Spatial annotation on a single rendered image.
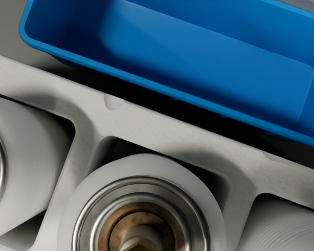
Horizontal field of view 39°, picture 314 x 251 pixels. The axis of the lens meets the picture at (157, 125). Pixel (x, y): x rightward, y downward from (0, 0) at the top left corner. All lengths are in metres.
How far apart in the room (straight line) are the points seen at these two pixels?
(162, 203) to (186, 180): 0.02
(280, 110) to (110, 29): 0.21
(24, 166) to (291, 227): 0.16
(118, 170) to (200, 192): 0.05
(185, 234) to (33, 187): 0.09
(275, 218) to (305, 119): 0.20
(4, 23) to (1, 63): 0.21
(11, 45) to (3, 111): 0.27
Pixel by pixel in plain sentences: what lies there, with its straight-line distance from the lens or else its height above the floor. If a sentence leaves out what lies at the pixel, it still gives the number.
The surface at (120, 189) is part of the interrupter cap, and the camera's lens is 0.24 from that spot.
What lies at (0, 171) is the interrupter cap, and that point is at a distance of 0.25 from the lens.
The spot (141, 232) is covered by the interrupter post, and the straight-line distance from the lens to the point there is 0.22.
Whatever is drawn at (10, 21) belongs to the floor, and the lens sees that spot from 0.54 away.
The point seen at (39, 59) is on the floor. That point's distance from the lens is 0.52.
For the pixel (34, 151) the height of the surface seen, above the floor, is 0.23.
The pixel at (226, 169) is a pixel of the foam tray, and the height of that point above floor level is 0.18.
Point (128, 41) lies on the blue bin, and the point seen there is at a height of 0.00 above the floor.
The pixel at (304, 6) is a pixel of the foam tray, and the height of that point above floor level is 0.06.
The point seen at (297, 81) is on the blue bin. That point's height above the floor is 0.00.
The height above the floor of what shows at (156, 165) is 0.25.
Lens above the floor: 0.49
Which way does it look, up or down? 87 degrees down
